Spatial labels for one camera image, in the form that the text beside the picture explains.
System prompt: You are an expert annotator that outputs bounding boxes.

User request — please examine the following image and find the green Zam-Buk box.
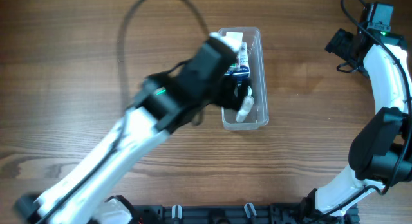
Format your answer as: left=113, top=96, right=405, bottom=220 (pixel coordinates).
left=234, top=82, right=249, bottom=98

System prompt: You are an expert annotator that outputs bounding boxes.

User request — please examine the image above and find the white spray bottle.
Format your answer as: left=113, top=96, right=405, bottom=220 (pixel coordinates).
left=236, top=96, right=254, bottom=122

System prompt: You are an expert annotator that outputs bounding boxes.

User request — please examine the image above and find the white Hansaplast plaster box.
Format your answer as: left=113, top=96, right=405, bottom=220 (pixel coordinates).
left=225, top=42, right=250, bottom=81

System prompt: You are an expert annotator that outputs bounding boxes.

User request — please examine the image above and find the white green medicine box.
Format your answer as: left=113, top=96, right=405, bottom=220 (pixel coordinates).
left=226, top=32, right=243, bottom=43

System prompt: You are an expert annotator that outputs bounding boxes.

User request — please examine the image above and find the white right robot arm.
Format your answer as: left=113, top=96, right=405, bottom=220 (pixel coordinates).
left=300, top=2, right=411, bottom=222

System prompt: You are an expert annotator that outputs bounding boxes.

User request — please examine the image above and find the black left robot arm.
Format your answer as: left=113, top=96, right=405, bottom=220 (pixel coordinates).
left=14, top=32, right=247, bottom=223

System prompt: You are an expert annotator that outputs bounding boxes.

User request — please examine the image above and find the clear plastic container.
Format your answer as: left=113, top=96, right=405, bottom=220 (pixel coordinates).
left=219, top=27, right=269, bottom=131

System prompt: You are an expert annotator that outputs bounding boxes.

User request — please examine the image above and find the black right camera cable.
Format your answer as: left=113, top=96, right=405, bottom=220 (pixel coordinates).
left=315, top=0, right=412, bottom=223

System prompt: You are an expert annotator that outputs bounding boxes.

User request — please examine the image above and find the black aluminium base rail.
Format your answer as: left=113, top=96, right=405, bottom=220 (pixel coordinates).
left=131, top=203, right=360, bottom=224

